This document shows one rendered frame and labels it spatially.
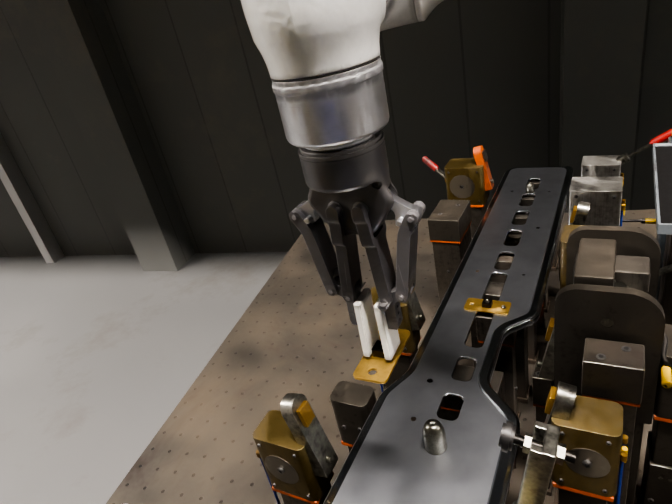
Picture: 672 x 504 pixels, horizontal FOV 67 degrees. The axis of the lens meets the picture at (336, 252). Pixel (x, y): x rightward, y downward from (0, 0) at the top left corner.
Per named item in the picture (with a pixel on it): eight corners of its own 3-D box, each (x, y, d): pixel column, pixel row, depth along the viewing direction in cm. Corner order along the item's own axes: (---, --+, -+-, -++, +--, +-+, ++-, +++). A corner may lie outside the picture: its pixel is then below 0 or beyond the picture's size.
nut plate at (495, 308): (463, 309, 99) (462, 304, 99) (468, 298, 102) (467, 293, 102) (507, 315, 95) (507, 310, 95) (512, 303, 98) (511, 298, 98)
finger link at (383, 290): (363, 189, 48) (377, 187, 47) (392, 288, 53) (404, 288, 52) (347, 207, 45) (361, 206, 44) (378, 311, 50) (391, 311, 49)
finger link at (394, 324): (384, 279, 51) (413, 281, 49) (392, 320, 53) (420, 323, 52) (379, 288, 50) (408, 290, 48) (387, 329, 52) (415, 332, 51)
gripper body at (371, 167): (400, 118, 45) (413, 213, 49) (315, 124, 49) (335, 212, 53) (368, 149, 39) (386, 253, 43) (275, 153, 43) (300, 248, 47)
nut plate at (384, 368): (380, 328, 59) (379, 320, 59) (411, 332, 58) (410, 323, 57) (351, 378, 53) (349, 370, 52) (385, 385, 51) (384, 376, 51)
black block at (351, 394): (355, 481, 106) (326, 375, 92) (399, 495, 101) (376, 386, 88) (344, 503, 102) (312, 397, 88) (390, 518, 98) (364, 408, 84)
